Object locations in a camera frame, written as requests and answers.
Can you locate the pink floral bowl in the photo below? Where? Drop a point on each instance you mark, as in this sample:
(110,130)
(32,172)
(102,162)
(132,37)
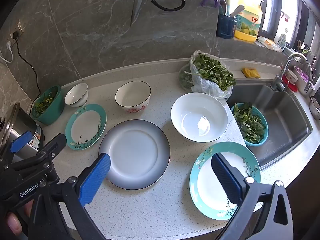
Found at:
(132,95)

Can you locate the stainless steel rice cooker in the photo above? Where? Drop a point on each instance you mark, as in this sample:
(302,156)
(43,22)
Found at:
(30,126)

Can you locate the wall power outlet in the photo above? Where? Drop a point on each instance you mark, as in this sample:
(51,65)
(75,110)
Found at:
(20,26)

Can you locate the large white bowl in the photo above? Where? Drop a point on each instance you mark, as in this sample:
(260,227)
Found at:
(200,115)

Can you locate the kitchen scissors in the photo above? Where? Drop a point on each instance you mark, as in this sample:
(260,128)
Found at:
(136,5)

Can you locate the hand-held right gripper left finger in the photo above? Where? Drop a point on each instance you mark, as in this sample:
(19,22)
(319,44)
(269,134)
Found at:
(95,180)

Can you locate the white orange packet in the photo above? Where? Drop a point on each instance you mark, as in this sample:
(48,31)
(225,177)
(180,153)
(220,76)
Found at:
(267,43)

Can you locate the blue colander with greens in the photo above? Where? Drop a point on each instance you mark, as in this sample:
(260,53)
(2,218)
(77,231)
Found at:
(250,125)

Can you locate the small white bottle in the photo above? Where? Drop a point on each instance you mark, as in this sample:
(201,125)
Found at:
(281,42)

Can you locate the green basin with vegetable scraps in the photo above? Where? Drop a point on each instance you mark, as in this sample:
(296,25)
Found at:
(53,110)

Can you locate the small patterned bowl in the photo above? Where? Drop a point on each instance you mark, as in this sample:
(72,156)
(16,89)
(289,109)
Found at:
(291,76)

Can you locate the chrome faucet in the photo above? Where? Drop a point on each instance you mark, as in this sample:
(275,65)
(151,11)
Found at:
(280,77)

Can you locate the person's left hand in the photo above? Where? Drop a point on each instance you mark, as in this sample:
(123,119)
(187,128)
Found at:
(14,223)

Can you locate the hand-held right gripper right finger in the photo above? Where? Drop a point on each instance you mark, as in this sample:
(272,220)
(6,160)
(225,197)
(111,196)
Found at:
(227,180)

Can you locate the grey gradient plate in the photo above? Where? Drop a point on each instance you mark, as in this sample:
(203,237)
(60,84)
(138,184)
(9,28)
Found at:
(135,152)

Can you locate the small white bowl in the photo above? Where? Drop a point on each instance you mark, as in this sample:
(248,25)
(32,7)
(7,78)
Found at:
(76,95)

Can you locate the stainless steel sink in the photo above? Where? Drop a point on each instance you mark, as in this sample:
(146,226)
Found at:
(282,120)

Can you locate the steel bowl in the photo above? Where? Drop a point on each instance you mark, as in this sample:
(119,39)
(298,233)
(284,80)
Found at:
(315,108)

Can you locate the dark blue utensil holder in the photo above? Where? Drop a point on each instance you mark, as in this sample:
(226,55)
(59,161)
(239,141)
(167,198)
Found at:
(225,27)

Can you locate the yellow sponge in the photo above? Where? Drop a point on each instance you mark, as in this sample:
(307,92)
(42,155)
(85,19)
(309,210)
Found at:
(250,72)

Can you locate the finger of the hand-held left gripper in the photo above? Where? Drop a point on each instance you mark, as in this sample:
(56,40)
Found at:
(53,145)
(21,142)

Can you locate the plastic bag of greens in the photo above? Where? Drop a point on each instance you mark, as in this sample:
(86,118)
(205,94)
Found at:
(212,72)

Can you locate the yellow dish soap bottle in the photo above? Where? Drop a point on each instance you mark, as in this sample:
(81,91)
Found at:
(247,22)

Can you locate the teal floral plate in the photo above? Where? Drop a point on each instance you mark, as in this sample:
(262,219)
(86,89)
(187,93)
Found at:
(205,177)
(85,127)

